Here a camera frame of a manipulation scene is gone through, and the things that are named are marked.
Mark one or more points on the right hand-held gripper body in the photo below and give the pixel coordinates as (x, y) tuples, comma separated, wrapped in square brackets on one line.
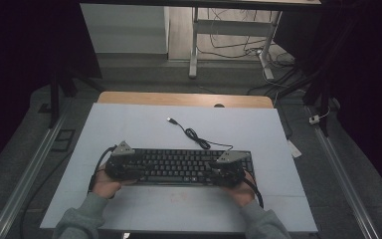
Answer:
[(230, 169)]

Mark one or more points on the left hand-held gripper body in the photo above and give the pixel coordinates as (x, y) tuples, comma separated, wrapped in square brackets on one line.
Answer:
[(121, 167)]

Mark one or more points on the black computer keyboard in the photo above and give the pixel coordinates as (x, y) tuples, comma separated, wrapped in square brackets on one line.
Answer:
[(179, 164)]

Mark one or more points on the person's left hand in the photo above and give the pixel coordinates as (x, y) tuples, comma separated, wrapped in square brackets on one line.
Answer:
[(106, 187)]

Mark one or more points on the person's right hand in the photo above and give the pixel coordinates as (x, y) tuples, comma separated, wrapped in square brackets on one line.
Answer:
[(242, 194)]

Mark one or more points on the white table board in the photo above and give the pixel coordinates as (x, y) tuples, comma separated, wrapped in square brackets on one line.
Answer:
[(146, 126)]

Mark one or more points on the white paper tag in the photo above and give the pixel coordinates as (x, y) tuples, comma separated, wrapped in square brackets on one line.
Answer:
[(294, 149)]

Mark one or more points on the wooden table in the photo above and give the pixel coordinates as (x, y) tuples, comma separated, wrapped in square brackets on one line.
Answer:
[(179, 99)]

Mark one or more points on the black stand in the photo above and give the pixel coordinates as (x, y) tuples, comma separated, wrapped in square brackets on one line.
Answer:
[(54, 99), (323, 99)]

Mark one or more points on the small white box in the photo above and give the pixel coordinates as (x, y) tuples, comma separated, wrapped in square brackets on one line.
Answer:
[(314, 119)]

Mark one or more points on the white cabinet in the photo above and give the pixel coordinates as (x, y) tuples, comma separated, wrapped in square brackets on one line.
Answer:
[(126, 30)]

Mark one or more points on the aluminium floor rail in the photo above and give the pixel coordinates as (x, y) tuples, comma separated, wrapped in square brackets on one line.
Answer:
[(344, 182), (23, 186)]

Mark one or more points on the white desk frame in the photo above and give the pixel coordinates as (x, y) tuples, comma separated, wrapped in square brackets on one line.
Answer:
[(227, 27)]

